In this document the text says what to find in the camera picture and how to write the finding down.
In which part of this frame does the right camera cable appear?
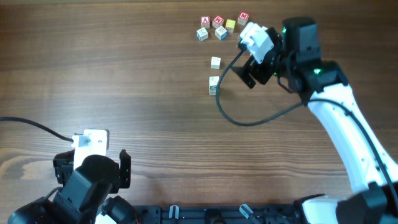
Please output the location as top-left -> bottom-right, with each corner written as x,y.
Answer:
215,49 -> 308,127

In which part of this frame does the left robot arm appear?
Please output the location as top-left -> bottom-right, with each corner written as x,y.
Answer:
7,149 -> 140,223

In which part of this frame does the camera cable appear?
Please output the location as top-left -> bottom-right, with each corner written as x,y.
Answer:
215,49 -> 308,127
0,116 -> 75,143

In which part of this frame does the red letter W block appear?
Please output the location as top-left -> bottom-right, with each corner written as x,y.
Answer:
212,15 -> 224,29

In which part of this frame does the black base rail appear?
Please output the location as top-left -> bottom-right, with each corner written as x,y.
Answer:
134,204 -> 302,224

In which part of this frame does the plain wooden block left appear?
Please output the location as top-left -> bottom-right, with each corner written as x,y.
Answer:
211,57 -> 221,70

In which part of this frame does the left camera cable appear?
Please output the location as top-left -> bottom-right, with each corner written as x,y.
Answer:
0,116 -> 75,143

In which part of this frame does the white block blue side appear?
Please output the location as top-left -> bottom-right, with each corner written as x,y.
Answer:
197,27 -> 208,41

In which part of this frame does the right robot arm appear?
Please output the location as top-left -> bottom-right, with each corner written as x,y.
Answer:
234,17 -> 397,223

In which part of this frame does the white block red side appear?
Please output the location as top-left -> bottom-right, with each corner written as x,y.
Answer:
209,76 -> 220,91

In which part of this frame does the red letter M block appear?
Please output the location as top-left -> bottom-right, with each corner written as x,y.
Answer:
238,11 -> 249,26

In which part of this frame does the red letter A block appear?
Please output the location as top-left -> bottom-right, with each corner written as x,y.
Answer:
200,16 -> 210,29

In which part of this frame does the white block centre row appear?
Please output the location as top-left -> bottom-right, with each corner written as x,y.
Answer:
215,26 -> 228,40

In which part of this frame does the yellow top block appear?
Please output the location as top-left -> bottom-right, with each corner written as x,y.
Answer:
225,19 -> 236,33

